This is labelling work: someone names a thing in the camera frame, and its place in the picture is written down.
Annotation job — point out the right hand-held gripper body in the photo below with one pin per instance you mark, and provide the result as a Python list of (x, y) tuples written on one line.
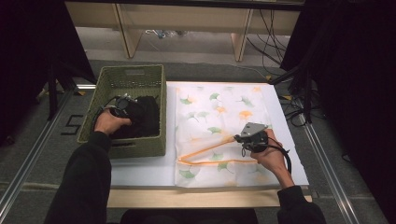
[(255, 137)]

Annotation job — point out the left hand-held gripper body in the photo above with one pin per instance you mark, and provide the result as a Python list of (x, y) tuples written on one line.
[(124, 104)]

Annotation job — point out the dark cloth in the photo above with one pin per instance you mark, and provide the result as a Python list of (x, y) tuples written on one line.
[(146, 121)]

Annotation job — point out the green woven basket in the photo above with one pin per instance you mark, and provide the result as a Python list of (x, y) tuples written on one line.
[(130, 76)]

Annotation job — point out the white leaf-print mesh laundry bag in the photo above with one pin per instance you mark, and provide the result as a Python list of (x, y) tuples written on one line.
[(224, 109)]

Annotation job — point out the person's left hand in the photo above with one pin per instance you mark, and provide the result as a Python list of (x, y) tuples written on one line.
[(109, 123)]

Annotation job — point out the person's right hand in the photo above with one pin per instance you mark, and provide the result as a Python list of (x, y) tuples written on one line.
[(275, 161)]

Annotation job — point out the white board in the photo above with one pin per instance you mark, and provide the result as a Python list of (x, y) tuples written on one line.
[(140, 174)]

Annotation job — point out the black metal stand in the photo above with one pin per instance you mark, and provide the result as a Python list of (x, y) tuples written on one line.
[(52, 93)]

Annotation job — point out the light wooden shelf unit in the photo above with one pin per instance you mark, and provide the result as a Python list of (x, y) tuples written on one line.
[(186, 18)]

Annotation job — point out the black curtain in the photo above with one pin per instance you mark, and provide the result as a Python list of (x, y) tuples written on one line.
[(358, 93), (28, 46)]

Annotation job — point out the short metal rail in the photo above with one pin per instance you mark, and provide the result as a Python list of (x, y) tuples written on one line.
[(85, 86)]

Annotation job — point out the metal floor rail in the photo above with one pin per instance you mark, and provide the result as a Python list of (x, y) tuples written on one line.
[(330, 174), (28, 161)]

